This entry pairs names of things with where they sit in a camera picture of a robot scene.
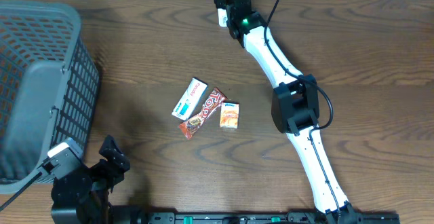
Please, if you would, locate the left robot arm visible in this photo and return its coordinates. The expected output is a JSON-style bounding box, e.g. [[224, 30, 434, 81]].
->
[[51, 135, 149, 224]]

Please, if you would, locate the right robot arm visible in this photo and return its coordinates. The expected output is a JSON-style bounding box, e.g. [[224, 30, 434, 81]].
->
[[214, 0, 359, 223]]

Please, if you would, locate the red Top candy wrapper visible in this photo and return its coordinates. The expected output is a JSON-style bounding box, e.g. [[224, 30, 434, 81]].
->
[[179, 87, 227, 139]]

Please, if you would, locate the white Panadol box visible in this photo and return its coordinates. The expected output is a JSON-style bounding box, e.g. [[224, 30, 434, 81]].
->
[[172, 78, 208, 121]]

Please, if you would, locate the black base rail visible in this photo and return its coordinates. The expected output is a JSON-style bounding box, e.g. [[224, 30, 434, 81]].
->
[[134, 211, 401, 224]]

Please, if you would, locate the orange tissue pack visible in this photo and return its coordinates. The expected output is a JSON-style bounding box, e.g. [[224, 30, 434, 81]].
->
[[220, 102, 239, 128]]

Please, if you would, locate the grey plastic basket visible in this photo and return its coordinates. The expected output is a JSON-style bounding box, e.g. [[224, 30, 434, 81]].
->
[[1, 0, 100, 194]]

